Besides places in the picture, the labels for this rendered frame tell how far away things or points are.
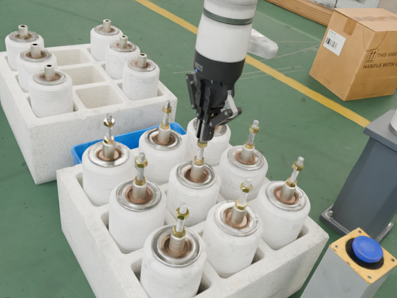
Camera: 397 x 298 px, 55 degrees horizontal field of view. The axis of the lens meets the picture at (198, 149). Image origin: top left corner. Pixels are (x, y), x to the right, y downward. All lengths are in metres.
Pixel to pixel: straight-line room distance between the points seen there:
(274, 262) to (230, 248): 0.11
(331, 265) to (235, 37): 0.34
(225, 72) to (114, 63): 0.61
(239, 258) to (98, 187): 0.28
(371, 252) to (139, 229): 0.35
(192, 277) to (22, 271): 0.42
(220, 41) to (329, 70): 1.26
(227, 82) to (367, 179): 0.52
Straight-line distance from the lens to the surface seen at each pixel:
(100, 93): 1.10
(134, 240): 0.67
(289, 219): 0.69
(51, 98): 0.95
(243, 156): 0.76
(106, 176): 0.71
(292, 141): 1.33
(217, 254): 0.65
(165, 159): 0.75
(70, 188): 0.77
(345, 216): 1.05
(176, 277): 0.57
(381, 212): 1.01
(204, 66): 0.55
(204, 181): 0.69
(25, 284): 0.87
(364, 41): 1.64
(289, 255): 0.73
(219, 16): 0.53
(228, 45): 0.53
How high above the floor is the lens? 0.71
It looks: 37 degrees down
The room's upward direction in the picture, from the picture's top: 11 degrees clockwise
